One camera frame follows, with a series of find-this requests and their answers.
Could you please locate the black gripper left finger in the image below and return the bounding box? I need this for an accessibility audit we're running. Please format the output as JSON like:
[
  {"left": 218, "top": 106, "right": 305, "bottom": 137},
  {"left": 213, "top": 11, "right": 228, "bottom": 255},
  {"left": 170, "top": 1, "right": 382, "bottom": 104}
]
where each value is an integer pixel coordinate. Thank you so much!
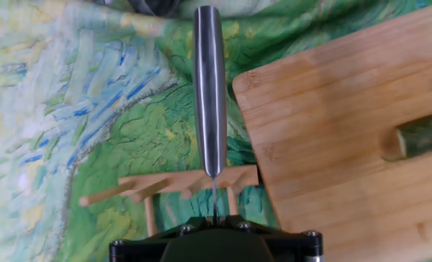
[{"left": 108, "top": 216, "right": 213, "bottom": 262}]

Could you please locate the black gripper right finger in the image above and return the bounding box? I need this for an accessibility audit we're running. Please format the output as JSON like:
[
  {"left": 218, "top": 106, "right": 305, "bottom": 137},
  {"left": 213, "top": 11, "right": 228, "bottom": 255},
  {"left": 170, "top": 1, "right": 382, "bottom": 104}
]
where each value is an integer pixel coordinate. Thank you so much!
[{"left": 223, "top": 214, "right": 324, "bottom": 262}]

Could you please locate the steel cleaver knife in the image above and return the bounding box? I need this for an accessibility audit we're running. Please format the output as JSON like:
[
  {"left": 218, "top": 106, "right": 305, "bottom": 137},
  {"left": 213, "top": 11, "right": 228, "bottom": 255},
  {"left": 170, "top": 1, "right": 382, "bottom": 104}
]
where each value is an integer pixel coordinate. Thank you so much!
[{"left": 193, "top": 5, "right": 228, "bottom": 223}]

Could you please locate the green cucumber chunk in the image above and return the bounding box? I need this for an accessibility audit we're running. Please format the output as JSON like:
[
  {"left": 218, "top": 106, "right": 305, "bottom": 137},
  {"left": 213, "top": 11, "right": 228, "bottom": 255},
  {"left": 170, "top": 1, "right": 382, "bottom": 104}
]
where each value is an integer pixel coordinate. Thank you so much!
[{"left": 381, "top": 110, "right": 432, "bottom": 163}]

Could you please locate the wooden peg rack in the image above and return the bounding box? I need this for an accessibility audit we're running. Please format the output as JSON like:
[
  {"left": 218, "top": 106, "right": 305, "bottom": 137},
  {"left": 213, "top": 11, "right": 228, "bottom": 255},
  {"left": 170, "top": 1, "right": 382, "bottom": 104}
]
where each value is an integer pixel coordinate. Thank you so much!
[{"left": 79, "top": 164, "right": 260, "bottom": 237}]

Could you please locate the wooden cutting board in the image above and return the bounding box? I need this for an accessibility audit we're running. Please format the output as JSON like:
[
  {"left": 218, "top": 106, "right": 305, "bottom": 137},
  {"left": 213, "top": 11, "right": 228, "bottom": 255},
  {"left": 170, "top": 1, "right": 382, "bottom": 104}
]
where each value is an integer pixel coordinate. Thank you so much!
[{"left": 232, "top": 1, "right": 432, "bottom": 262}]

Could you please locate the painted landscape tablecloth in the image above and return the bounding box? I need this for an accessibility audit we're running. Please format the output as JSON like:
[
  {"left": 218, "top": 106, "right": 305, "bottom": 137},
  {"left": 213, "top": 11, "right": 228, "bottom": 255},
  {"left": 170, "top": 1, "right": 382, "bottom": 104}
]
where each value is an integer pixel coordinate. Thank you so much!
[{"left": 0, "top": 0, "right": 432, "bottom": 262}]

